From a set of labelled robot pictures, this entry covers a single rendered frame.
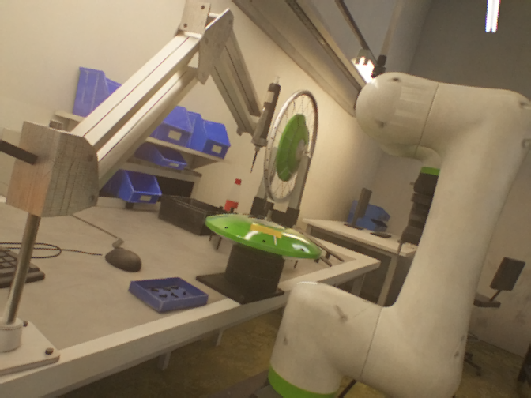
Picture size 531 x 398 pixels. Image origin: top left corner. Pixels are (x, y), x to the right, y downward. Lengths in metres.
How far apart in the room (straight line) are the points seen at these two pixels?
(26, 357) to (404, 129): 0.64
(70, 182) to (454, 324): 0.57
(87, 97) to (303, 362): 1.18
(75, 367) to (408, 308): 0.49
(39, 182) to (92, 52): 1.17
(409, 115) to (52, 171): 0.54
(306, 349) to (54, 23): 1.30
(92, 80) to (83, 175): 1.03
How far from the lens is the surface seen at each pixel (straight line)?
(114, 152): 0.59
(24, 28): 1.52
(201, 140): 1.83
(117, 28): 1.71
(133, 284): 0.81
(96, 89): 1.50
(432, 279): 0.67
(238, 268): 0.97
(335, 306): 0.67
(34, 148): 0.51
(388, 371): 0.67
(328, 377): 0.71
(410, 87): 0.73
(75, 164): 0.51
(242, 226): 0.91
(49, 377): 0.58
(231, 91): 0.88
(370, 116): 0.72
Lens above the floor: 1.21
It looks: 5 degrees down
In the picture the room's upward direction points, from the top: 16 degrees clockwise
